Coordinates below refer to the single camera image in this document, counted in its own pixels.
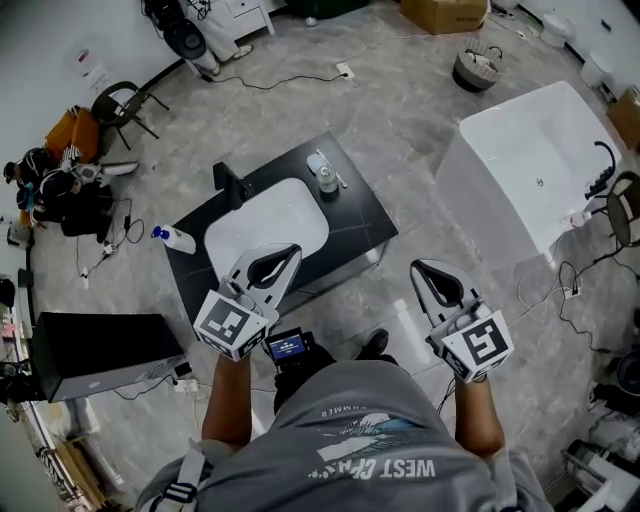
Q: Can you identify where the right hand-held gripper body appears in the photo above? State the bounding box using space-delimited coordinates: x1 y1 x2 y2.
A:
424 294 517 385

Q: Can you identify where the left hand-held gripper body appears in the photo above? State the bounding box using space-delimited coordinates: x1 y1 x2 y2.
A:
193 252 281 362

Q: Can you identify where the white bottle with blue cap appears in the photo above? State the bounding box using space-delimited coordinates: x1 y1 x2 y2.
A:
151 224 198 256

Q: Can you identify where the person's left forearm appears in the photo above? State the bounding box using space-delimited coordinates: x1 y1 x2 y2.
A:
201 351 254 457

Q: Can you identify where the person's right forearm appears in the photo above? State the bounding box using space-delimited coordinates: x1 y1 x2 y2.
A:
451 374 507 460

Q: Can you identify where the white sink basin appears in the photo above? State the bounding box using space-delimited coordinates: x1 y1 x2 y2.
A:
203 178 332 282

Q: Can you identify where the black sink faucet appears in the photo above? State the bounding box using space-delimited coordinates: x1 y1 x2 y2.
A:
211 160 254 212

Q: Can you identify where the black sink counter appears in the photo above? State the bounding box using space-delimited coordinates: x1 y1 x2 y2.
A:
164 130 400 312

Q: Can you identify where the black chest display device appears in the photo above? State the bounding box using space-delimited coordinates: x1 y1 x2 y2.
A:
263 326 317 375

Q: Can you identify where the person's black shoe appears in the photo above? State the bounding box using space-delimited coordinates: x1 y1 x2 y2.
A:
355 327 391 362

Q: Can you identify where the black box cabinet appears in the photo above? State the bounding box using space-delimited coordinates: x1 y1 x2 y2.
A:
30 311 187 404

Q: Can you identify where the white bathtub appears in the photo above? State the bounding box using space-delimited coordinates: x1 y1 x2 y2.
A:
433 80 623 262

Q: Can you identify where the black round fan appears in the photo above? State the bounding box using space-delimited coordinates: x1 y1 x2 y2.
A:
614 349 640 390

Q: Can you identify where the person's gray t-shirt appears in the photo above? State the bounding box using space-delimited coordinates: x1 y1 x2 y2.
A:
134 359 557 512

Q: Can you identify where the metal rack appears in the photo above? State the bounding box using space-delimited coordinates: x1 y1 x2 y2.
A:
559 438 640 512

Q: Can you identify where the white and gray gripper device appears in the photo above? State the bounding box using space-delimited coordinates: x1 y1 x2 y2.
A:
74 159 141 185

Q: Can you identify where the black round mesh chair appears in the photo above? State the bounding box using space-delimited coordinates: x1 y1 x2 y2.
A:
605 170 640 247

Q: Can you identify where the gray and white basket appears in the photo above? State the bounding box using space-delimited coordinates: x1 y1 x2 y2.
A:
450 36 508 94

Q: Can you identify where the dark folding chair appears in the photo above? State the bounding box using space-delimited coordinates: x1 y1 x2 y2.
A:
90 80 171 152

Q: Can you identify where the orange bag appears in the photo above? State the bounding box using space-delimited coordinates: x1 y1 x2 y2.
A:
45 106 102 164

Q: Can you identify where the white drawer cabinet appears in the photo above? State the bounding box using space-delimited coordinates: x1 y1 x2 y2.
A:
224 0 276 37

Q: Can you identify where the small cardboard box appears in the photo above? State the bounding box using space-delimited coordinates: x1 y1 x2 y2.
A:
605 85 640 137

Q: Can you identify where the white round bin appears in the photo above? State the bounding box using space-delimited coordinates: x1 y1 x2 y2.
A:
579 49 616 87

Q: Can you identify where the large cardboard box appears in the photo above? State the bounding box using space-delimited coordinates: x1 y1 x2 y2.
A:
399 0 490 36

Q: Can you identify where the black tangled cable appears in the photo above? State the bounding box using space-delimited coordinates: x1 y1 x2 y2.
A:
556 247 640 354

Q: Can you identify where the black looped cable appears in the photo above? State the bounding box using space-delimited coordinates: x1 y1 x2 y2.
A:
74 196 147 277

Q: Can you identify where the gray backpack strap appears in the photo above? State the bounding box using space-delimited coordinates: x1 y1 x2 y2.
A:
159 438 207 512

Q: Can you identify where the black floor cable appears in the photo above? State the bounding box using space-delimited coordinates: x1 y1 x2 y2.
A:
199 72 347 92

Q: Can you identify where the white wall notice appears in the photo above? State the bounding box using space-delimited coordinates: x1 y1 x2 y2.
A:
64 41 113 92

